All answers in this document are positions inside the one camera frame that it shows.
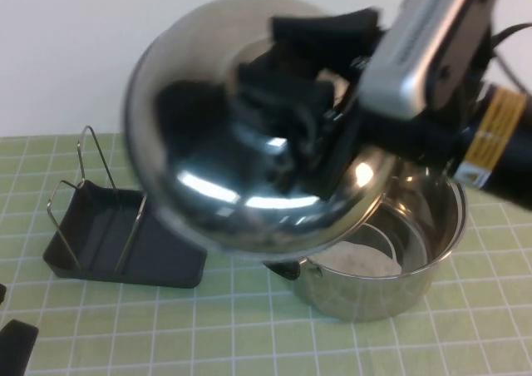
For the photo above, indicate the steel pot lid black knob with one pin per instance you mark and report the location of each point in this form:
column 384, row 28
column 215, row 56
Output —
column 199, row 193

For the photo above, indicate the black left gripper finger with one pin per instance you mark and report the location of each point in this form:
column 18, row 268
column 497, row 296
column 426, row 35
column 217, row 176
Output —
column 2, row 295
column 14, row 351

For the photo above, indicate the stainless steel pot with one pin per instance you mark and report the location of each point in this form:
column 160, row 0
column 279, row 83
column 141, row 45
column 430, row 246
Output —
column 353, row 297

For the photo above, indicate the green grid table mat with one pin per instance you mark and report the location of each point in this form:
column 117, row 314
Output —
column 232, row 334

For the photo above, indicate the black plastic drip tray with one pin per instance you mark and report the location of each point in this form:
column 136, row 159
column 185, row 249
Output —
column 166, row 263

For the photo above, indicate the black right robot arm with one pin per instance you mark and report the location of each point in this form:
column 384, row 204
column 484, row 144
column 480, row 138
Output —
column 511, row 151

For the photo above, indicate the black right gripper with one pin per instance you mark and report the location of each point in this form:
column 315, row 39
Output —
column 399, row 137

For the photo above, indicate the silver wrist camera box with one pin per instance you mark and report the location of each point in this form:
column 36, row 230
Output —
column 407, row 60

